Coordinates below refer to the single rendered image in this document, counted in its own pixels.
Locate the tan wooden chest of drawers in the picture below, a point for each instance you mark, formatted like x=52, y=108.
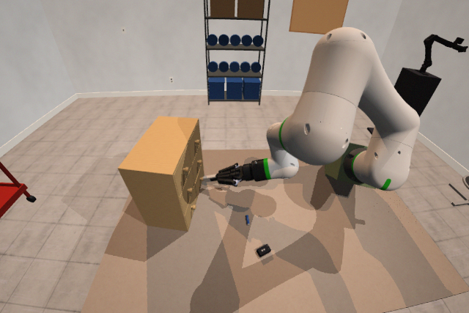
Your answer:
x=148, y=171

